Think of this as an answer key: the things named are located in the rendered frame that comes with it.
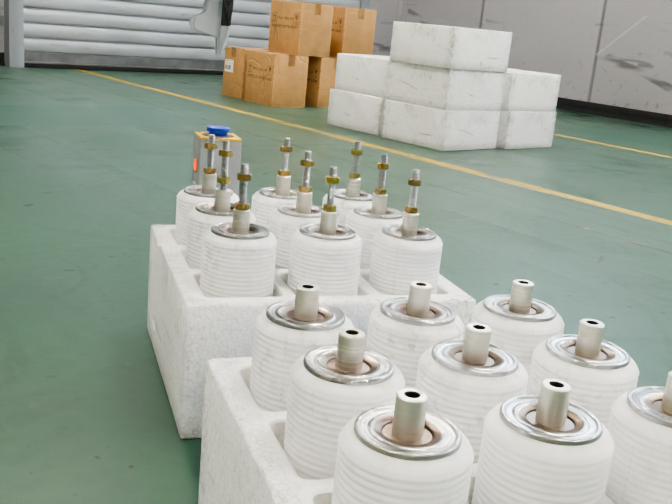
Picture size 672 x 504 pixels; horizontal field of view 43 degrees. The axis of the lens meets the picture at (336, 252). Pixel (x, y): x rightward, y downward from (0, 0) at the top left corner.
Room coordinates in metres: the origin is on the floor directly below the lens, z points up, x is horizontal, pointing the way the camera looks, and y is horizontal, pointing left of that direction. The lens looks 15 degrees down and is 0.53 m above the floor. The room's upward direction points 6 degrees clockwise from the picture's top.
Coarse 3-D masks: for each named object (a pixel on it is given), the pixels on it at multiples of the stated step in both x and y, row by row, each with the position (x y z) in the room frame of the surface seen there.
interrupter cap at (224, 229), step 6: (228, 222) 1.09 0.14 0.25; (216, 228) 1.05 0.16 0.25; (222, 228) 1.06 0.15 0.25; (228, 228) 1.06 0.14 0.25; (252, 228) 1.07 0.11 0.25; (258, 228) 1.07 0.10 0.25; (264, 228) 1.07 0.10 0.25; (216, 234) 1.03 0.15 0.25; (222, 234) 1.02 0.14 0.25; (228, 234) 1.02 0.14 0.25; (234, 234) 1.03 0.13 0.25; (240, 234) 1.03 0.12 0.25; (246, 234) 1.04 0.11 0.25; (252, 234) 1.04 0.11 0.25; (258, 234) 1.04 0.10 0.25; (264, 234) 1.04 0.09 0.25
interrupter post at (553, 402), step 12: (552, 384) 0.59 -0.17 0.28; (564, 384) 0.59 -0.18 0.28; (540, 396) 0.58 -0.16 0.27; (552, 396) 0.57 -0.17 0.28; (564, 396) 0.57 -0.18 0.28; (540, 408) 0.58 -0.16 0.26; (552, 408) 0.57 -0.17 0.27; (564, 408) 0.58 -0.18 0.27; (540, 420) 0.58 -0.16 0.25; (552, 420) 0.57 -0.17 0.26; (564, 420) 0.58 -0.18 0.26
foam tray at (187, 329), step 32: (160, 256) 1.20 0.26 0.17; (160, 288) 1.18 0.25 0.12; (192, 288) 1.02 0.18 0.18; (288, 288) 1.06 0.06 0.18; (448, 288) 1.13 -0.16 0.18; (160, 320) 1.17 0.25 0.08; (192, 320) 0.96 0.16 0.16; (224, 320) 0.97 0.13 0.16; (352, 320) 1.03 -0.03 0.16; (160, 352) 1.16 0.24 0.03; (192, 352) 0.96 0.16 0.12; (224, 352) 0.98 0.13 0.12; (192, 384) 0.96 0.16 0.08; (192, 416) 0.96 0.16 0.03
